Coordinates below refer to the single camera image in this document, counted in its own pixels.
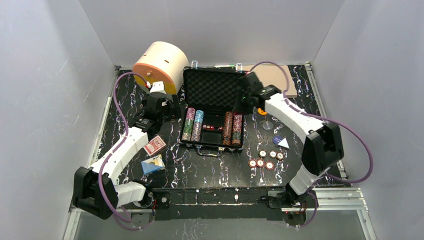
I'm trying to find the purple white chip stack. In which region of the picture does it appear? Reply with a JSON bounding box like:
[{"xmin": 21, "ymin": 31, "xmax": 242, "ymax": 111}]
[{"xmin": 185, "ymin": 107, "xmax": 196, "ymax": 121}]

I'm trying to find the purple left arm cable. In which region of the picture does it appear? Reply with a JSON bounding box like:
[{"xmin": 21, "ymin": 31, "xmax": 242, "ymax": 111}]
[{"xmin": 98, "ymin": 72, "xmax": 154, "ymax": 231}]

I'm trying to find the yellow big blind button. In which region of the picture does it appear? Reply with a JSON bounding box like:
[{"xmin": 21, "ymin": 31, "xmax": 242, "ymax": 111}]
[{"xmin": 257, "ymin": 107, "xmax": 268, "ymax": 116}]

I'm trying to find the blue small blind button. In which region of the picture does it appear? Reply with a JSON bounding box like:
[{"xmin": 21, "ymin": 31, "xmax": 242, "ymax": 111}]
[{"xmin": 272, "ymin": 135, "xmax": 283, "ymax": 146}]

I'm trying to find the loose red white chip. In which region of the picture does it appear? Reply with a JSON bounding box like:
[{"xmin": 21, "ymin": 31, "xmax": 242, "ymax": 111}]
[
  {"xmin": 276, "ymin": 152, "xmax": 285, "ymax": 161},
  {"xmin": 256, "ymin": 159, "xmax": 265, "ymax": 168},
  {"xmin": 268, "ymin": 150, "xmax": 277, "ymax": 159},
  {"xmin": 248, "ymin": 159, "xmax": 257, "ymax": 168},
  {"xmin": 264, "ymin": 161, "xmax": 275, "ymax": 171},
  {"xmin": 258, "ymin": 149, "xmax": 267, "ymax": 158}
]

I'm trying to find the blue green chip stack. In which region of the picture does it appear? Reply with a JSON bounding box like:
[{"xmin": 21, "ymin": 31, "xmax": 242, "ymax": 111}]
[{"xmin": 231, "ymin": 131, "xmax": 242, "ymax": 148}]

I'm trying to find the black poker set case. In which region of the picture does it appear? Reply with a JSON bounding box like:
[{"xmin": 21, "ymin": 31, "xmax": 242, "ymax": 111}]
[{"xmin": 179, "ymin": 60, "xmax": 246, "ymax": 157}]

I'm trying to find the tan flat board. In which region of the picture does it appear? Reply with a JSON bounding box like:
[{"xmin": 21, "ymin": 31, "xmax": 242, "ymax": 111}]
[{"xmin": 253, "ymin": 64, "xmax": 298, "ymax": 98}]

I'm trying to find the white triangular card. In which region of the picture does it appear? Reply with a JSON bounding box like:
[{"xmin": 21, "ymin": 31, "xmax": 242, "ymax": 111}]
[{"xmin": 278, "ymin": 137, "xmax": 290, "ymax": 150}]

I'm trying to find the blue playing card deck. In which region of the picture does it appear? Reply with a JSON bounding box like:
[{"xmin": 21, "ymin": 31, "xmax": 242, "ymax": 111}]
[{"xmin": 141, "ymin": 154, "xmax": 165, "ymax": 176}]

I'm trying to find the light blue chip stack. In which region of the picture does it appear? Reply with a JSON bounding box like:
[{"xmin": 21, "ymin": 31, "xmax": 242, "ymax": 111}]
[{"xmin": 194, "ymin": 109, "xmax": 205, "ymax": 124}]

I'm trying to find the cream cylinder with orange face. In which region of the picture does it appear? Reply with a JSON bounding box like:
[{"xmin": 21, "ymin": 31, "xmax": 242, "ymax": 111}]
[{"xmin": 132, "ymin": 41, "xmax": 189, "ymax": 95}]

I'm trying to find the dark green chip stack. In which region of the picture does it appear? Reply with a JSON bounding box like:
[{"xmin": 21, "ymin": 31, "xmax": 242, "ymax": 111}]
[{"xmin": 181, "ymin": 119, "xmax": 194, "ymax": 141}]

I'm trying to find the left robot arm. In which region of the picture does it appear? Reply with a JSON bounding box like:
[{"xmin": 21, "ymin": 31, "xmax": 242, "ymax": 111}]
[{"xmin": 72, "ymin": 81, "xmax": 181, "ymax": 220}]

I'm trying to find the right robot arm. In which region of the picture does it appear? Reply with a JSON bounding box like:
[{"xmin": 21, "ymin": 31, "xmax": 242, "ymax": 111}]
[{"xmin": 234, "ymin": 72, "xmax": 344, "ymax": 205}]

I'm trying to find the red playing card deck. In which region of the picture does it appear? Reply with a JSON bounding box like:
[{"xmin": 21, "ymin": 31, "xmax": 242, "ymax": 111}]
[{"xmin": 143, "ymin": 135, "xmax": 166, "ymax": 157}]

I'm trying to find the red white chip stack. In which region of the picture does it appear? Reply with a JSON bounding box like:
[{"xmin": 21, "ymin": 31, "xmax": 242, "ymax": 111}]
[{"xmin": 232, "ymin": 114, "xmax": 243, "ymax": 133}]

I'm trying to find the orange black chip stack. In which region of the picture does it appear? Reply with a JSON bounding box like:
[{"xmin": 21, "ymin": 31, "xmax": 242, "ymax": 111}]
[{"xmin": 222, "ymin": 111, "xmax": 233, "ymax": 146}]

